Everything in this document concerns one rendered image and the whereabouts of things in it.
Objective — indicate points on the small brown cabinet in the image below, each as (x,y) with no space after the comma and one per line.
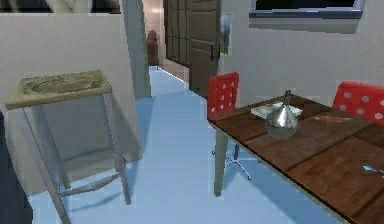
(152,48)

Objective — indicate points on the red white-dotted chair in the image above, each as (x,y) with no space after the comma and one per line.
(360,100)
(222,93)

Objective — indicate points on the brown pencil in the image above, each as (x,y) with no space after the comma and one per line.
(331,118)

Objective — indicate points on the small grey wall picture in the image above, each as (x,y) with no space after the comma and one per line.
(225,33)

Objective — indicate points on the dark blue furniture edge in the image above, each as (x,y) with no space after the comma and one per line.
(11,186)

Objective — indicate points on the dark glass-paned door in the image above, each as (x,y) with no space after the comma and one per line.
(176,31)

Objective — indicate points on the brown room door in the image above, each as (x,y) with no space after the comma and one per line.
(204,43)

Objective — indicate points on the grey framed window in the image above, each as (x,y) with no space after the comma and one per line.
(306,6)

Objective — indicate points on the beige stool with grey legs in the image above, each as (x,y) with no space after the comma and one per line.
(60,87)

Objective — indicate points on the brown wooden dining table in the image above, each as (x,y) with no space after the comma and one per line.
(326,156)

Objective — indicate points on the dark framed wall picture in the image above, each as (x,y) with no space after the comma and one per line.
(60,5)

